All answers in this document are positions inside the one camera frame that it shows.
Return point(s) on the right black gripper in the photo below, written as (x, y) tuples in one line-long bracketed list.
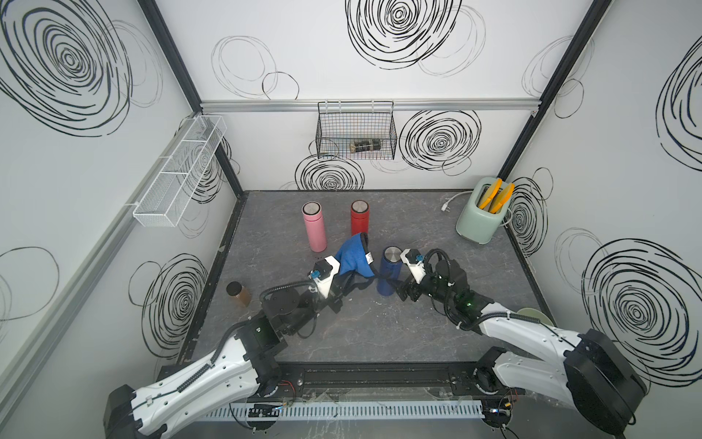
[(415, 285)]

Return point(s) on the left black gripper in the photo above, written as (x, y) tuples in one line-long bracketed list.
[(340, 283)]

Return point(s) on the blue cloth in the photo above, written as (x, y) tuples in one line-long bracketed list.
[(354, 256)]

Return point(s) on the blue thermos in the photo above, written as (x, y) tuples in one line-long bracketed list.
[(390, 267)]

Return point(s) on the red thermos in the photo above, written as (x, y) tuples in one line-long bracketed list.
[(359, 215)]

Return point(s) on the pink thermos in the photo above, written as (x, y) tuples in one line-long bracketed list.
[(314, 225)]

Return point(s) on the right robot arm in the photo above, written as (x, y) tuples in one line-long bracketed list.
[(585, 371)]

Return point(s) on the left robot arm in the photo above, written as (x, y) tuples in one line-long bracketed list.
[(242, 364)]

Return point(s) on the mint green toaster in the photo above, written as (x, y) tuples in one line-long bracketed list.
[(486, 210)]

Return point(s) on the light green plate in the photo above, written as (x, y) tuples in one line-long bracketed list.
[(537, 314)]

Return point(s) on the small brown jar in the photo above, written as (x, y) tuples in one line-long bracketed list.
[(239, 293)]

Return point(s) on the white mesh shelf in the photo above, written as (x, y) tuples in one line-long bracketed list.
[(166, 199)]

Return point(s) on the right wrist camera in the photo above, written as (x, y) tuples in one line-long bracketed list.
[(414, 260)]

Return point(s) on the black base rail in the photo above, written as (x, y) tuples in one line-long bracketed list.
[(460, 378)]

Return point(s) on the white slotted cable duct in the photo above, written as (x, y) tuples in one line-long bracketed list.
[(348, 411)]

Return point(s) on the object in wire basket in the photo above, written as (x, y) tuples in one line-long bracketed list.
[(365, 145)]

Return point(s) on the black wire basket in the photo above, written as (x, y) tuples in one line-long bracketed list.
[(341, 122)]

